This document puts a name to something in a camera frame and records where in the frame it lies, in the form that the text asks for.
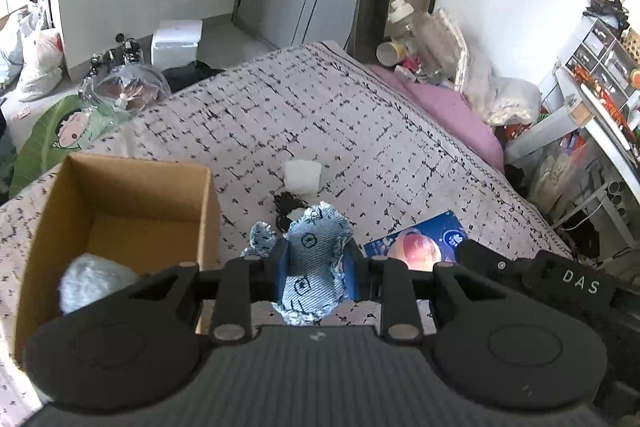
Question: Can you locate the blue tissue pack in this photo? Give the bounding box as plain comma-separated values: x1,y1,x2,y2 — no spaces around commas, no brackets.
363,210,468,272

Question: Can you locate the grey blue patterned pouch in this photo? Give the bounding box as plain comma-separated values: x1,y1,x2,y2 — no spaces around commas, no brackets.
273,202,352,326

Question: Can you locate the black lace white item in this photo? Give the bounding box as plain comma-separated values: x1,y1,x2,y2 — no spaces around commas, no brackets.
273,192,308,233

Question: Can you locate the white foam cube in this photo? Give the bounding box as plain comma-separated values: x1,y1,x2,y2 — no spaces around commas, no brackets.
284,159,322,195

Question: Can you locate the brown cardboard box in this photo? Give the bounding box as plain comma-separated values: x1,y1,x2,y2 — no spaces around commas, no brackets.
13,153,221,357

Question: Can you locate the white black patterned bedspread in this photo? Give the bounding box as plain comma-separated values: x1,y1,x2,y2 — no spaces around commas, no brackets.
1,42,567,425

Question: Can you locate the pink pillow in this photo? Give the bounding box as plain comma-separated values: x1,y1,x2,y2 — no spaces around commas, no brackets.
368,64,504,172

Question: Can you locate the paper cup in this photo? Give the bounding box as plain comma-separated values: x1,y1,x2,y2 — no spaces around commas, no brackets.
375,40,407,67

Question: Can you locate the clear plastic bag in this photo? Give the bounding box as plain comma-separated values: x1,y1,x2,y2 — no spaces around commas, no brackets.
79,63,171,121

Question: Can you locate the clear plastic bottle white cap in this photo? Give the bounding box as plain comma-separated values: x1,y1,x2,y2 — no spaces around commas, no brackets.
387,0,445,84

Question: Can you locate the white desk shelf unit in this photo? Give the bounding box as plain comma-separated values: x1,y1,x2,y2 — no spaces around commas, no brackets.
506,17,639,247

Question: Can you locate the green cartoon leaf mat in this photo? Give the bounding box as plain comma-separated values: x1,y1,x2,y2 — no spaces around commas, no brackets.
9,95,132,198

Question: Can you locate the white small bin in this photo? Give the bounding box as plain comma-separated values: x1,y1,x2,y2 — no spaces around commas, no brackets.
151,20,203,72

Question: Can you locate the white plastic trash bag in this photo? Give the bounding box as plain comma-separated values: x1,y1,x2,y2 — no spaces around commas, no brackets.
16,28,64,102

